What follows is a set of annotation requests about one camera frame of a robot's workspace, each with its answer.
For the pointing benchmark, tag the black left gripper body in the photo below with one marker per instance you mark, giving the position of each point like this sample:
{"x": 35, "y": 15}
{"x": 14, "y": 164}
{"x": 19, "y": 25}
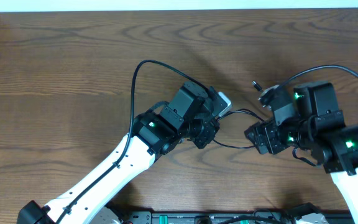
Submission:
{"x": 204, "y": 131}

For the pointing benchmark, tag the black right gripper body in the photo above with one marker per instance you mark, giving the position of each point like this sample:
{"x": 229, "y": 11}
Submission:
{"x": 278, "y": 137}

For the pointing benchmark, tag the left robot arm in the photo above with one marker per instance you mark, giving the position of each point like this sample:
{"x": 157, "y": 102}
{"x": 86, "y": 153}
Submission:
{"x": 191, "y": 114}

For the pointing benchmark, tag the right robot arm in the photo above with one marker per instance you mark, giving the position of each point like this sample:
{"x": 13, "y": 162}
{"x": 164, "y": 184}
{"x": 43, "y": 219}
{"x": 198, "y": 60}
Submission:
{"x": 310, "y": 119}

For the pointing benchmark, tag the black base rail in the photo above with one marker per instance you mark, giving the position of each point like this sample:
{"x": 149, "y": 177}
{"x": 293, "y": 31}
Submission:
{"x": 305, "y": 213}

